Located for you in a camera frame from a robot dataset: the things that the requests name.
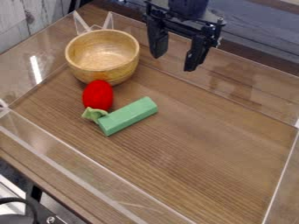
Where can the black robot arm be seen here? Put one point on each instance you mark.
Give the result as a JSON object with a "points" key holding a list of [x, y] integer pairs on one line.
{"points": [[187, 18]]}

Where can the wooden bowl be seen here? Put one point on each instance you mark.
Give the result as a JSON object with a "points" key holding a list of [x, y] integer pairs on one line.
{"points": [[103, 55]]}

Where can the green rectangular block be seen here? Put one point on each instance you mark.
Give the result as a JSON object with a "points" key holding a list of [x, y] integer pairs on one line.
{"points": [[129, 115]]}

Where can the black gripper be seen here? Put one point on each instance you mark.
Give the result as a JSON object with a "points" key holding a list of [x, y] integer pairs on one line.
{"points": [[189, 14]]}

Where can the black metal table bracket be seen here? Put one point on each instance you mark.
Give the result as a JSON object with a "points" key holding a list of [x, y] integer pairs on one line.
{"points": [[51, 211]]}

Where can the red felt strawberry toy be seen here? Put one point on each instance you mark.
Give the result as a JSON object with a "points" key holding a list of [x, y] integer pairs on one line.
{"points": [[98, 100]]}

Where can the clear acrylic table barrier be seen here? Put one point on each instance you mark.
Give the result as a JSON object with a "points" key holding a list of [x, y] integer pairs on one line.
{"points": [[213, 160]]}

